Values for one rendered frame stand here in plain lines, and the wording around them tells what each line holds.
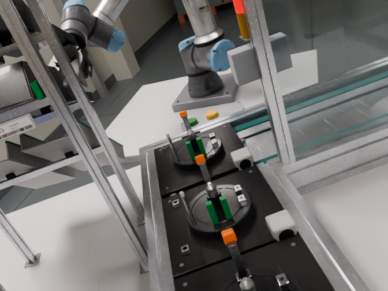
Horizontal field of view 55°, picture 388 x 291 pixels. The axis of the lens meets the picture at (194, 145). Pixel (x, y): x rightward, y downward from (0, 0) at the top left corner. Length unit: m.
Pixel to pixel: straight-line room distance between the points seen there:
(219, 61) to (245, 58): 0.59
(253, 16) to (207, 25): 0.64
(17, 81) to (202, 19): 0.77
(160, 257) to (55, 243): 0.45
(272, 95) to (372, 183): 0.33
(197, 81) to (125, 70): 3.89
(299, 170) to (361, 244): 0.21
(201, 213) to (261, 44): 0.36
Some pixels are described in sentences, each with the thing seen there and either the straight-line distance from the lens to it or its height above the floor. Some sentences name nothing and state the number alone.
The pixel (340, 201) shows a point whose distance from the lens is 0.91.
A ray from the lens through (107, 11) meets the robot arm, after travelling 1.34.
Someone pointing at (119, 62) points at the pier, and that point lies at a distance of 5.35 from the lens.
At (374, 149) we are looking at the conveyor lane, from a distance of 0.97.
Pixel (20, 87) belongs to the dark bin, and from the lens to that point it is 0.75.
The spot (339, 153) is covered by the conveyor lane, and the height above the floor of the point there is 0.93.
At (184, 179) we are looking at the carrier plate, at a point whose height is 0.97.
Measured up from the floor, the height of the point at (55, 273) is 0.86.
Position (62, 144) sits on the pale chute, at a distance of 0.87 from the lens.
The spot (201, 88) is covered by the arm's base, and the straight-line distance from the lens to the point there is 1.52.
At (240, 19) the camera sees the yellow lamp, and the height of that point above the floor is 1.30.
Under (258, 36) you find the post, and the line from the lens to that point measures 0.74.
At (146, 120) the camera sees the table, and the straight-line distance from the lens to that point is 1.60.
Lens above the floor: 1.47
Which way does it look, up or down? 29 degrees down
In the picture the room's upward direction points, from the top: 20 degrees counter-clockwise
